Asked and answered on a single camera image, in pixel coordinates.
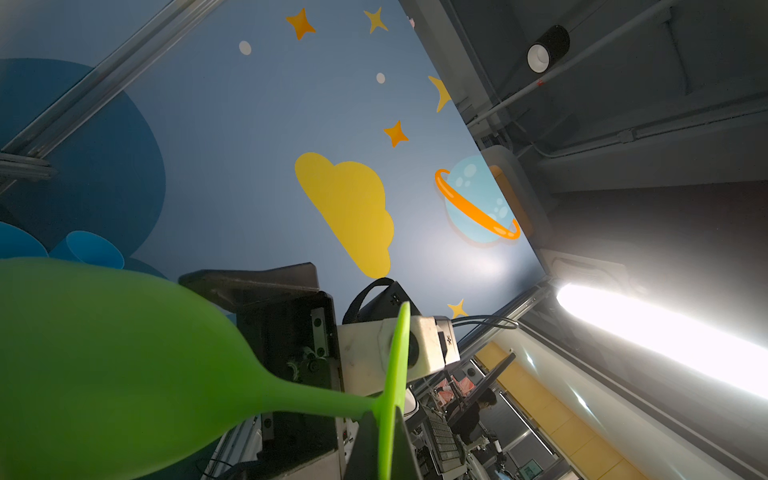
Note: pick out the right aluminium frame post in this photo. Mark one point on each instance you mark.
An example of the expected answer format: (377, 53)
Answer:
(109, 78)

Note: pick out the bright ceiling light strip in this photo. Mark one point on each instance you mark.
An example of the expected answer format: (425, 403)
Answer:
(702, 348)

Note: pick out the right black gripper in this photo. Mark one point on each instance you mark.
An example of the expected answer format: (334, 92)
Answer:
(291, 328)

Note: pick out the back aluminium frame bar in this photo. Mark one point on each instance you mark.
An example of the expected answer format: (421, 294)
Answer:
(15, 168)

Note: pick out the person at desk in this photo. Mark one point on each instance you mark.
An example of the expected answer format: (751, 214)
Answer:
(466, 424)

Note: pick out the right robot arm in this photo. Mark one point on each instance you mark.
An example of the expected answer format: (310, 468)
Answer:
(364, 340)

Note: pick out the blue wine glass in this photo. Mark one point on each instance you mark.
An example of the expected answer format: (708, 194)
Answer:
(90, 248)
(17, 243)

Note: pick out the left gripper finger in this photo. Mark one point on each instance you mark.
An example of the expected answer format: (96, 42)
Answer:
(382, 449)

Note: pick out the ceiling spot lamp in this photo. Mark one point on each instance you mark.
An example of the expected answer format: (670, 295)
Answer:
(548, 49)

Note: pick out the green wine glass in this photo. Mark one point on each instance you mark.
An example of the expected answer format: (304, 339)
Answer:
(115, 374)

